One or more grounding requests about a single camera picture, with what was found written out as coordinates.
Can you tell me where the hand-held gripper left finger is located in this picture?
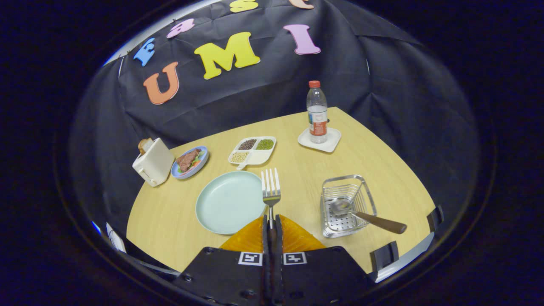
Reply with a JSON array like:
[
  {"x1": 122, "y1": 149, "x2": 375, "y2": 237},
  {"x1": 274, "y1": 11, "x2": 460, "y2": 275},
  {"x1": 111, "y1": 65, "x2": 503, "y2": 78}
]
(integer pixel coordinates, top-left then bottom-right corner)
[{"x1": 174, "y1": 215, "x2": 271, "y2": 306}]

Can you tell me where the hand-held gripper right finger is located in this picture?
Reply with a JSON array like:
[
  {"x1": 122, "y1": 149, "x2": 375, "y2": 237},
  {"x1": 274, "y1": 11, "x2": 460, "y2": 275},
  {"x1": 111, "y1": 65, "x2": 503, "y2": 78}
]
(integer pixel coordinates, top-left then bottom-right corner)
[{"x1": 274, "y1": 215, "x2": 377, "y2": 306}]

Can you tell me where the spoon with wooden handle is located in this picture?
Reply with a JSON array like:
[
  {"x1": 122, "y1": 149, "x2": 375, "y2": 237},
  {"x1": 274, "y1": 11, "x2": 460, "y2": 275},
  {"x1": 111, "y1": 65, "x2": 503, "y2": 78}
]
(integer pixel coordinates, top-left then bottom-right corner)
[{"x1": 330, "y1": 199, "x2": 407, "y2": 235}]

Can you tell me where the fork with wooden handle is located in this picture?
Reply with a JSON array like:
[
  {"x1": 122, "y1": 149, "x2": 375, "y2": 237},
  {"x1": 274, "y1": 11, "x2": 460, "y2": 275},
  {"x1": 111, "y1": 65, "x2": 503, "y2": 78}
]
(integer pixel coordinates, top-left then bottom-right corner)
[{"x1": 261, "y1": 168, "x2": 281, "y2": 232}]

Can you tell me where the black table edge clamp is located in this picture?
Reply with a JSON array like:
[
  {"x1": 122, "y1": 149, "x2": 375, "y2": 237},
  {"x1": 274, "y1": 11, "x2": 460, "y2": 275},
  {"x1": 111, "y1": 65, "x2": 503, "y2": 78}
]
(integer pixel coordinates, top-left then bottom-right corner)
[
  {"x1": 427, "y1": 205, "x2": 445, "y2": 232},
  {"x1": 370, "y1": 241, "x2": 400, "y2": 272}
]

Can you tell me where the pale green plate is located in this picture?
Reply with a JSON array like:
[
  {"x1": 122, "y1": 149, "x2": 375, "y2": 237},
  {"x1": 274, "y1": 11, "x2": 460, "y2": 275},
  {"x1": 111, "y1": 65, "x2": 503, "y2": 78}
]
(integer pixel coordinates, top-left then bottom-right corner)
[{"x1": 195, "y1": 170, "x2": 267, "y2": 235}]

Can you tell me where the small blue plate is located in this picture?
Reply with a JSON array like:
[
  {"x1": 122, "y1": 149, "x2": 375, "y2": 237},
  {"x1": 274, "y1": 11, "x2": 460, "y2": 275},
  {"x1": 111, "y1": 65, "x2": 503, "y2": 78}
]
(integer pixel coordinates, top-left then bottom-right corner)
[{"x1": 171, "y1": 146, "x2": 209, "y2": 179}]

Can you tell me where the white divided tray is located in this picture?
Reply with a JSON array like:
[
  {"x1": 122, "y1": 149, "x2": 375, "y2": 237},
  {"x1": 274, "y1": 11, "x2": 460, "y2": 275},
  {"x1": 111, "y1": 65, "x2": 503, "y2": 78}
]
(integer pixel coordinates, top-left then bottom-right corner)
[{"x1": 228, "y1": 136, "x2": 277, "y2": 170}]

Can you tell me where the meat slice with salad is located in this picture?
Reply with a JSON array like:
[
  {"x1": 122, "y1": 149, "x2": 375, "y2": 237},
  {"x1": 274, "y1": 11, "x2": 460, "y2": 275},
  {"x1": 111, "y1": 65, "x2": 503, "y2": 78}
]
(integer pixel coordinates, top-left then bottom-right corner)
[{"x1": 176, "y1": 148, "x2": 202, "y2": 173}]

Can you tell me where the white square coaster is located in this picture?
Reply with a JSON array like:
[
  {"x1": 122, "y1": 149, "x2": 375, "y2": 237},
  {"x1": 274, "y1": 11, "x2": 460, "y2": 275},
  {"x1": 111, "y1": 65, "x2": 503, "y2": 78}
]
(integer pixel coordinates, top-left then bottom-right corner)
[{"x1": 297, "y1": 127, "x2": 342, "y2": 153}]

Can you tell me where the white toaster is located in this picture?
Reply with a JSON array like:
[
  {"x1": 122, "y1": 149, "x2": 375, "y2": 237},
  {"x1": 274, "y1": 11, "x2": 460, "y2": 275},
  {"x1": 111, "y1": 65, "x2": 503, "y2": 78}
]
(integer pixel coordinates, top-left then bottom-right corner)
[{"x1": 132, "y1": 138, "x2": 175, "y2": 187}]

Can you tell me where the clear water bottle red cap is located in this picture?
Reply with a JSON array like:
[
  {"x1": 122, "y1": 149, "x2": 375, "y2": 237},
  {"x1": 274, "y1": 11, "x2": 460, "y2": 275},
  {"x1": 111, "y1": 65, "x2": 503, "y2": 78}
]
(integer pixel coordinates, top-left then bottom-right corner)
[{"x1": 306, "y1": 80, "x2": 328, "y2": 144}]

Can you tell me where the metal wire basket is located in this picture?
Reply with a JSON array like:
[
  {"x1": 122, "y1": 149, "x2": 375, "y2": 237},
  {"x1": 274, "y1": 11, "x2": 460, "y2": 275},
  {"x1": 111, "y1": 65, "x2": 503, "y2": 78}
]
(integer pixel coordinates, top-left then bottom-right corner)
[{"x1": 320, "y1": 174, "x2": 377, "y2": 238}]

